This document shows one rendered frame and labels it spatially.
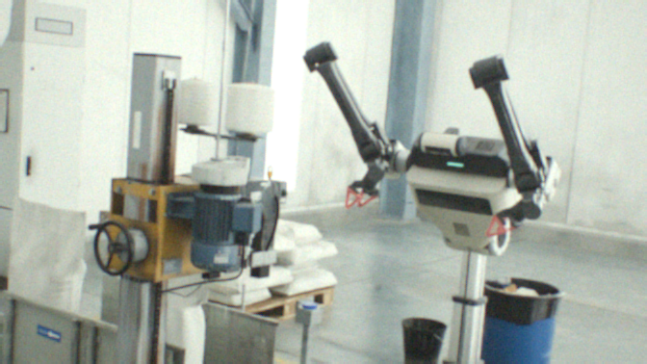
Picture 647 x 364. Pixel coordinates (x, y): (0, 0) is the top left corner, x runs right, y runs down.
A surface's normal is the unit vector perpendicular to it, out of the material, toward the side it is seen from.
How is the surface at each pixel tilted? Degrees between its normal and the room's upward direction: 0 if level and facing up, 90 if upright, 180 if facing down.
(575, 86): 90
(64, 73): 90
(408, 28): 90
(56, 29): 90
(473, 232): 130
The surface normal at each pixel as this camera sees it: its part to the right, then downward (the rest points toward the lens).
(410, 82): -0.57, 0.04
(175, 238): 0.82, 0.13
